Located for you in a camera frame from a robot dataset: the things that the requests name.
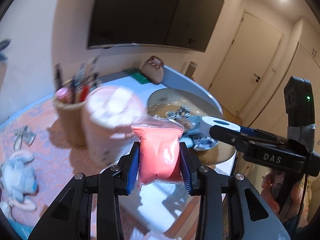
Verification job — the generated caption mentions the blue plaid hair bow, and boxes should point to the blue plaid hair bow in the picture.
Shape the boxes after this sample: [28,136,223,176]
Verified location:
[13,126,36,151]

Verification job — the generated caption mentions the person's right hand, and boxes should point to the person's right hand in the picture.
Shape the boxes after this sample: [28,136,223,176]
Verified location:
[261,172,311,225]

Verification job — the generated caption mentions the pink clay bag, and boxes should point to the pink clay bag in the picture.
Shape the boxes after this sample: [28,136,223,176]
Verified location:
[131,115,184,185]

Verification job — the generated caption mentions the small brown handbag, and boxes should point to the small brown handbag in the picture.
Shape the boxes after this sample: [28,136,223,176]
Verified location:
[140,56,164,85]

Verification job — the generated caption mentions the white tape roll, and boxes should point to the white tape roll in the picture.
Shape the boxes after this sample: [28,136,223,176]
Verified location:
[199,116,241,137]

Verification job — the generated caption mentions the blue surgical face masks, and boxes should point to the blue surgical face masks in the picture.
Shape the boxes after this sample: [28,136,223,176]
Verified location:
[180,129,218,151]

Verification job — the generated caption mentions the white door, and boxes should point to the white door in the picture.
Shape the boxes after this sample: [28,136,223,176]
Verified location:
[209,12,282,116]

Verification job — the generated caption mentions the blue plaid scrunchie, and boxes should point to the blue plaid scrunchie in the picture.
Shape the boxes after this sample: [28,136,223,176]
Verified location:
[165,106,191,121]

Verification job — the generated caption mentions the wooden pen holder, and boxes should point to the wooden pen holder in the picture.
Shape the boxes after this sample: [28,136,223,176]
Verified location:
[53,56,102,148]

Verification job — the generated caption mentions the pink lidded container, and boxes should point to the pink lidded container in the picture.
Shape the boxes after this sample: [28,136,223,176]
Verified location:
[81,86,146,168]

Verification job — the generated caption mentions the brown thermos bottle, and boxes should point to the brown thermos bottle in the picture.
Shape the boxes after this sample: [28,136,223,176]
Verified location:
[185,61,198,79]

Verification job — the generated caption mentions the artificial flower bouquet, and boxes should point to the artificial flower bouquet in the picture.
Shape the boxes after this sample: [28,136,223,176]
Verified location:
[0,39,11,62]

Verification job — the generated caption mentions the pink floral towel mat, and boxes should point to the pink floral towel mat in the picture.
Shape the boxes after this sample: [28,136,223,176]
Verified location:
[0,100,201,240]

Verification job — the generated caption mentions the blue plush toy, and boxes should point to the blue plush toy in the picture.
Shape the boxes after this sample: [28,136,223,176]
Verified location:
[1,150,37,203]

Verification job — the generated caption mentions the wall mounted television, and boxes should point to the wall mounted television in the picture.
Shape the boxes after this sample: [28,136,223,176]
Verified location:
[87,0,224,52]

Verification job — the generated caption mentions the green flat box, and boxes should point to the green flat box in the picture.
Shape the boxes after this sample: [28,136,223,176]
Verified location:
[124,68,151,85]

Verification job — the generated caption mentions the brown fuzzy scrunchie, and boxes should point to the brown fuzzy scrunchie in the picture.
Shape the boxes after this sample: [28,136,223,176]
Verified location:
[178,118,196,131]

